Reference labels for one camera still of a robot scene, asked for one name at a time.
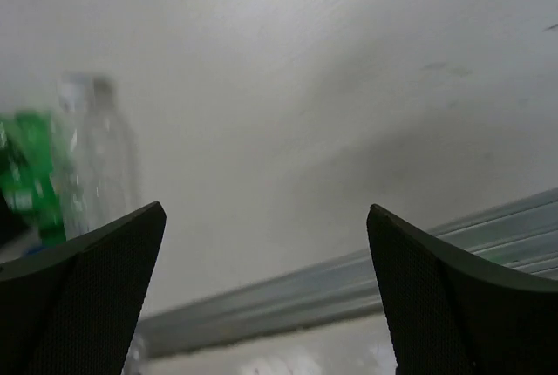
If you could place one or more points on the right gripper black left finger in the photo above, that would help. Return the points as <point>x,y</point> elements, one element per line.
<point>73,308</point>

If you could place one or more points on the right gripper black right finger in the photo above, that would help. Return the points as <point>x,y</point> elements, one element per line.
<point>451,312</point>

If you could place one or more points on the green plastic bottle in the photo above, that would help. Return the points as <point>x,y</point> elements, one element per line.
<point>26,169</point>

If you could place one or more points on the clear bottle blue label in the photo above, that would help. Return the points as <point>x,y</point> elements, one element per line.
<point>93,152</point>

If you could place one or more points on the aluminium table edge rail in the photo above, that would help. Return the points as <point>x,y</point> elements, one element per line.
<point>521,235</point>

